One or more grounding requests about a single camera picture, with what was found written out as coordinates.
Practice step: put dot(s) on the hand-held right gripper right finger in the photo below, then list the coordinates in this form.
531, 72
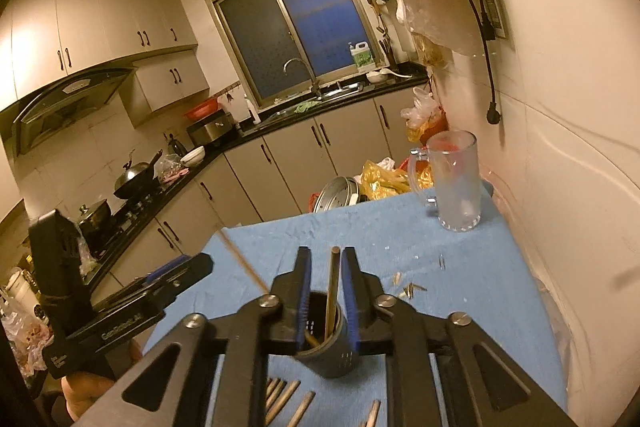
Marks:
350, 307

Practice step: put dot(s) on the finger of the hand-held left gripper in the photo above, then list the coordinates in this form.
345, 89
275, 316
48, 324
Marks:
187, 279
170, 267

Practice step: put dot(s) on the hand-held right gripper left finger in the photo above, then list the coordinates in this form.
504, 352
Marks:
303, 307

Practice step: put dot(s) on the dark round utensil holder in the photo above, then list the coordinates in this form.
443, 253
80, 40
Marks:
327, 357

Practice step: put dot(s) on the person's left hand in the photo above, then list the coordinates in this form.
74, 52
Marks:
87, 399

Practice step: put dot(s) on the small beige scrap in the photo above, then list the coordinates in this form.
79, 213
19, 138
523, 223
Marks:
397, 278

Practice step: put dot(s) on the pile of small screws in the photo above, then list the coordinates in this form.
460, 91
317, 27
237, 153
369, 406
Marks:
412, 292

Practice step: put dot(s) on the gas stove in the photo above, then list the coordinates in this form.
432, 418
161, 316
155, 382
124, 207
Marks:
132, 212

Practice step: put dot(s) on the blue table cloth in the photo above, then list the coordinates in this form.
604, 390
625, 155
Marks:
400, 247

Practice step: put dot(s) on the black pot with lid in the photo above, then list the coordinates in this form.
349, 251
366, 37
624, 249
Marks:
95, 217

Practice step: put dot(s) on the black wok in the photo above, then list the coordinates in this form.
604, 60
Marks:
135, 182

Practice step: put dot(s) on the round metal steamer lid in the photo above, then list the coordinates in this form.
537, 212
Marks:
335, 194

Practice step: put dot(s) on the dark kettle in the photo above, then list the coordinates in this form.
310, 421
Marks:
176, 147

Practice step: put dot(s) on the yellow plastic bag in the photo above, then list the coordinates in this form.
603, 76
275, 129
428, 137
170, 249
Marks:
385, 182

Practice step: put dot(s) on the metal countertop box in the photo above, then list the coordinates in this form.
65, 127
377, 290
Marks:
210, 131

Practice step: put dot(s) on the beige base cabinets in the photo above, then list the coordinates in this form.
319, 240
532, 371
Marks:
280, 167

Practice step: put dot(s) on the frosted glass mug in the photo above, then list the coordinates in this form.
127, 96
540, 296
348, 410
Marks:
457, 192

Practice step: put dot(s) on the red plastic basin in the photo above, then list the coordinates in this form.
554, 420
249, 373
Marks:
202, 111

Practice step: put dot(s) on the white squeeze bottle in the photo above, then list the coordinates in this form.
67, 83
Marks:
254, 112

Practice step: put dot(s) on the black range hood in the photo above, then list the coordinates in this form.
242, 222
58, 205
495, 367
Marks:
70, 102

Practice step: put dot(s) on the green dish cloth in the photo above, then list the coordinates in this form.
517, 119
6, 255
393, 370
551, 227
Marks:
306, 107

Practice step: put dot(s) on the white plastic bag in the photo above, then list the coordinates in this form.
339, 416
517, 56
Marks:
422, 107

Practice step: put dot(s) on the chrome sink faucet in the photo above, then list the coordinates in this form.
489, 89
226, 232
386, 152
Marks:
314, 79

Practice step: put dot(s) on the small white bowl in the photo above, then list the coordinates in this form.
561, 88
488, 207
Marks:
376, 77

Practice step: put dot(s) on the white detergent jug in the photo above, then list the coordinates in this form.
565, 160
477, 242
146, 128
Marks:
361, 57

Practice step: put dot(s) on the sliding kitchen window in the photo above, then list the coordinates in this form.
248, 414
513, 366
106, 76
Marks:
290, 22

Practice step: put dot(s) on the hanging clear plastic bag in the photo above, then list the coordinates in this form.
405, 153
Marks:
435, 7

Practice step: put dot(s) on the beige wall cabinets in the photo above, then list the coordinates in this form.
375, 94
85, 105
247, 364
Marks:
100, 27

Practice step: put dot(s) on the wall outlet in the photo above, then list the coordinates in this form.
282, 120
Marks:
495, 7

